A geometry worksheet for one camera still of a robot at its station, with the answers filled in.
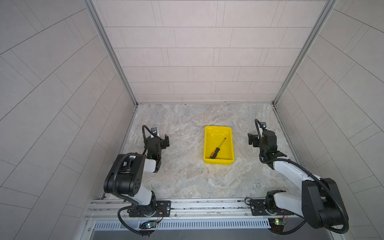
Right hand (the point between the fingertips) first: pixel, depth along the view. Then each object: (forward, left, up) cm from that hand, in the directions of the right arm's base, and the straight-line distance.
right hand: (257, 132), depth 89 cm
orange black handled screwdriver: (-9, +27, -7) cm, 29 cm away
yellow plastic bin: (+3, +26, -8) cm, 27 cm away
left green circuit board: (-41, +60, -6) cm, 73 cm away
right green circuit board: (-44, +2, -11) cm, 45 cm away
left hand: (+6, +59, -1) cm, 59 cm away
